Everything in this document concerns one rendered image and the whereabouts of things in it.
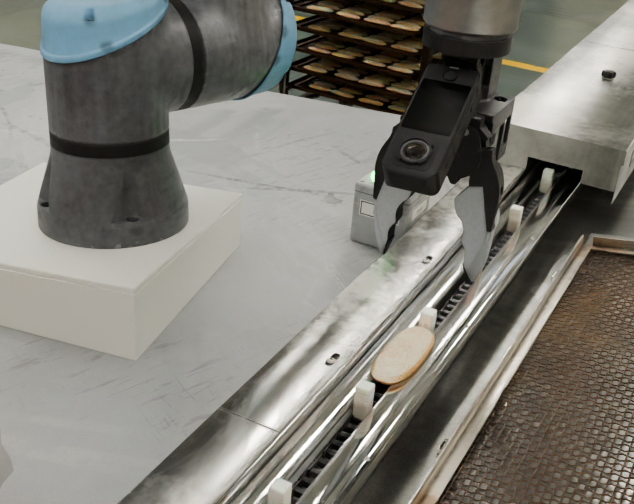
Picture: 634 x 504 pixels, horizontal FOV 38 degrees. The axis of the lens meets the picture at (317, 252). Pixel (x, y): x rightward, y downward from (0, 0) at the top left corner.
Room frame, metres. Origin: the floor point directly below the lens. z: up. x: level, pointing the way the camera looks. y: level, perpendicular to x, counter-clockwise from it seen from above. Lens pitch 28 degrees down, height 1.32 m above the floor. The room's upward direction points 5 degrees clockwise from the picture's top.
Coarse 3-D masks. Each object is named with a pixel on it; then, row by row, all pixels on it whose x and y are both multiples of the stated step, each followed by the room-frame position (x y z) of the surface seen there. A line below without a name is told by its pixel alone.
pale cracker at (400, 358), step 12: (396, 336) 0.72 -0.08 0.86; (408, 336) 0.72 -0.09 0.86; (420, 336) 0.72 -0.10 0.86; (432, 336) 0.73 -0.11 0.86; (384, 348) 0.70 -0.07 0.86; (396, 348) 0.70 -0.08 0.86; (408, 348) 0.70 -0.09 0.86; (420, 348) 0.70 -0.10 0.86; (384, 360) 0.68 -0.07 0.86; (396, 360) 0.68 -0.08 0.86; (408, 360) 0.68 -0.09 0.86; (420, 360) 0.69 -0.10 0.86; (372, 372) 0.66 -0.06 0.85; (384, 372) 0.66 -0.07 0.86; (396, 372) 0.66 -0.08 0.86; (408, 372) 0.67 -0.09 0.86
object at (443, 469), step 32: (576, 256) 0.85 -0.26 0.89; (608, 256) 0.85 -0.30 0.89; (576, 288) 0.78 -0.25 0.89; (608, 288) 0.78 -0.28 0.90; (544, 320) 0.71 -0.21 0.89; (608, 320) 0.71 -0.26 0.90; (512, 352) 0.65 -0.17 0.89; (544, 352) 0.66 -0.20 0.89; (608, 352) 0.66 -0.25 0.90; (544, 384) 0.61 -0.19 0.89; (480, 416) 0.57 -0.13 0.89; (544, 416) 0.57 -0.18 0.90; (576, 416) 0.57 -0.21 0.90; (448, 448) 0.52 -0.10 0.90; (544, 448) 0.53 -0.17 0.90; (448, 480) 0.49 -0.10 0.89; (608, 480) 0.49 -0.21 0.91
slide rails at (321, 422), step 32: (512, 192) 1.09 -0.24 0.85; (512, 256) 0.91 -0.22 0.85; (448, 288) 0.83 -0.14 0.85; (480, 288) 0.83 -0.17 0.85; (416, 320) 0.76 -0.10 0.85; (448, 320) 0.77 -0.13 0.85; (352, 384) 0.65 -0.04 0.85; (320, 416) 0.60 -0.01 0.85; (384, 416) 0.61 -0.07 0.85; (288, 448) 0.56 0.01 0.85; (352, 448) 0.57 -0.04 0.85; (256, 480) 0.52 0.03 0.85; (288, 480) 0.53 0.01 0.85; (320, 480) 0.53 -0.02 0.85
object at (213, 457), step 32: (448, 192) 1.04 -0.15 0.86; (416, 224) 0.95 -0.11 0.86; (448, 224) 0.95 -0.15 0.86; (384, 256) 0.86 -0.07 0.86; (416, 256) 0.87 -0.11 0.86; (352, 288) 0.79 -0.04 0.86; (384, 288) 0.80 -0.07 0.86; (320, 320) 0.73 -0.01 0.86; (352, 320) 0.73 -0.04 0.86; (288, 352) 0.67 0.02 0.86; (320, 352) 0.68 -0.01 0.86; (352, 352) 0.68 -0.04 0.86; (256, 384) 0.62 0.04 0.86; (288, 384) 0.62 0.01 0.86; (320, 384) 0.63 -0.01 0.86; (224, 416) 0.58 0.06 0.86; (256, 416) 0.58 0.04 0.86; (288, 416) 0.58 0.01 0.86; (192, 448) 0.54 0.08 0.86; (224, 448) 0.54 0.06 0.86; (256, 448) 0.54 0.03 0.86; (160, 480) 0.50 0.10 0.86; (192, 480) 0.50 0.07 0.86; (224, 480) 0.50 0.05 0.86
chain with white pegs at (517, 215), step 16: (544, 176) 1.12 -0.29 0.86; (544, 192) 1.12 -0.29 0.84; (512, 208) 1.00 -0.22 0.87; (528, 208) 1.07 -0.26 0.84; (512, 224) 1.00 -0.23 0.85; (480, 272) 0.87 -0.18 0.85; (464, 288) 0.86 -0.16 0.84; (448, 304) 0.81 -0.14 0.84; (432, 320) 0.74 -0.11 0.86; (368, 384) 0.62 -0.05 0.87; (384, 384) 0.67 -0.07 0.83; (368, 400) 0.61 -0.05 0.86; (352, 416) 0.62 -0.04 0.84; (336, 432) 0.59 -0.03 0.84; (352, 432) 0.60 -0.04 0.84; (336, 448) 0.58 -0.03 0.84; (320, 464) 0.56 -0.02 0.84; (304, 480) 0.54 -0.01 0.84; (272, 496) 0.49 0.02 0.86; (288, 496) 0.49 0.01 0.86
